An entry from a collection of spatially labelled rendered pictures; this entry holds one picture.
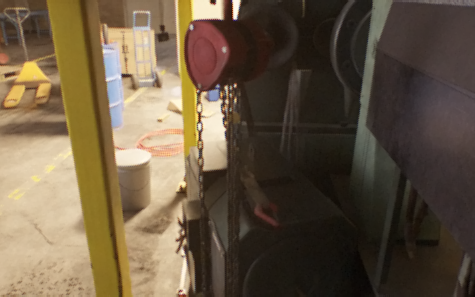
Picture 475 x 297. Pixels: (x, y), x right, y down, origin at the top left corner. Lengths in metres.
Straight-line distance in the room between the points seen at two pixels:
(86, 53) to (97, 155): 0.30
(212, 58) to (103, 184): 0.60
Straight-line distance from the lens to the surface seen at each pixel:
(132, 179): 2.79
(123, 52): 7.35
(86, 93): 1.16
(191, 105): 2.87
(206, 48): 0.84
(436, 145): 0.95
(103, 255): 1.40
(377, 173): 1.53
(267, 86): 1.95
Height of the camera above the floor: 1.48
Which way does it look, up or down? 22 degrees down
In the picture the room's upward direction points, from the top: 1 degrees clockwise
